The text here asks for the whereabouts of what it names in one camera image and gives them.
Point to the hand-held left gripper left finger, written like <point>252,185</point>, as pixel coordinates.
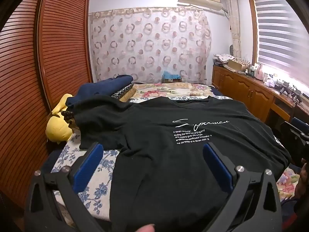
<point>88,166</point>

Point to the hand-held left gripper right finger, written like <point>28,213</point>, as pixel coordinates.
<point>217,166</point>

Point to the black printed t-shirt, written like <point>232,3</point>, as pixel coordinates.
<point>157,154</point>

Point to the person's left hand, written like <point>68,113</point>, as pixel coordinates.
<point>144,229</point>

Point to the blue floral white blanket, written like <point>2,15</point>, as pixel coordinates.
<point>101,174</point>

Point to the pastel patterned cloth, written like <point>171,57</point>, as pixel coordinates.
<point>288,182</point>

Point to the yellow plush toy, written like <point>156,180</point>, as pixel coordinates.
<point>56,128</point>

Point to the wooden cabinet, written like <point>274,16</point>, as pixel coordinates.
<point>241,89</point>

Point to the pink bottle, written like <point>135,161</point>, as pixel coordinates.
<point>259,72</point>

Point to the navy blue bed sheet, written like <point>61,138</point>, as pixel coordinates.
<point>221,93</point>

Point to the navy blue folded cloth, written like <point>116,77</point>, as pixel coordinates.
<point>96,89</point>

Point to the golden patterned cloth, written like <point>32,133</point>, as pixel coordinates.
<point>128,97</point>

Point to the navy medallion patterned cloth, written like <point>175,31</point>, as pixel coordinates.
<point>123,91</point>

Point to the cardboard box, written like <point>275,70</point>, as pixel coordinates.
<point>237,65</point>

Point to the pink floral quilt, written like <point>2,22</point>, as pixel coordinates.
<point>164,90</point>

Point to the box with blue bag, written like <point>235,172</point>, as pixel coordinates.
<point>171,76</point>

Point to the striped window blind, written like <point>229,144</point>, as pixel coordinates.
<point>280,33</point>

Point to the stack of patterned cloth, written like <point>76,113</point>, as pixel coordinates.
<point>223,58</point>

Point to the wooden louvered wardrobe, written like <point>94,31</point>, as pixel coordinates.
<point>29,77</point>

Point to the beige lace curtain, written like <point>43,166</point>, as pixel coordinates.
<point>235,24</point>

